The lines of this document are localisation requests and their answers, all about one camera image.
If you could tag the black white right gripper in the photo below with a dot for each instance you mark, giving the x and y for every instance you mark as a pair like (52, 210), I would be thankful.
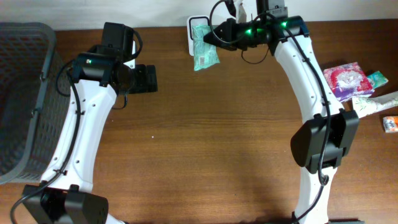
(226, 30)

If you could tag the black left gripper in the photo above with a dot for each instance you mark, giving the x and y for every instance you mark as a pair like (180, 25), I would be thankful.
(143, 81)

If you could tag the teal wet wipes pack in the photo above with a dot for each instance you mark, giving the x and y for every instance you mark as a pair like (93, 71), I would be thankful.
(205, 55)

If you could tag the red purple floral package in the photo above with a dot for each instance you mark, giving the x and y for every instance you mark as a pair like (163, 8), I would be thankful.
(347, 81)

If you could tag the white tube with brown cap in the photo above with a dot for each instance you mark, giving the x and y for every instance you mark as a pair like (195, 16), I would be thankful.
(367, 106)

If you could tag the green tissue pack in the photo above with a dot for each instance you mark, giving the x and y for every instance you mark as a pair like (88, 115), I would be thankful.
(377, 79)

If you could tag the orange tissue pack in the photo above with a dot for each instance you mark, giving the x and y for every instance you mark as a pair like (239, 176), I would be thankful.
(390, 124)

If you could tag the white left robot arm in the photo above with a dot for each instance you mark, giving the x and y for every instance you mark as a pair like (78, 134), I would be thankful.
(97, 78)

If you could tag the white barcode scanner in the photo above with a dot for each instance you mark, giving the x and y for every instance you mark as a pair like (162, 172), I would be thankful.
(192, 23)

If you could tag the dark grey plastic basket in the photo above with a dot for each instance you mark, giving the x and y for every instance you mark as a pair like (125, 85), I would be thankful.
(32, 110)

